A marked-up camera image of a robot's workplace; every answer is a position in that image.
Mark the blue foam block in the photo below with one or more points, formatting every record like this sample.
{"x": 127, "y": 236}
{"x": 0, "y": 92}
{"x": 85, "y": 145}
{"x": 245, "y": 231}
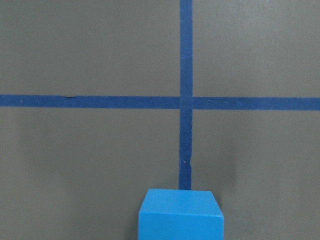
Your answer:
{"x": 172, "y": 214}

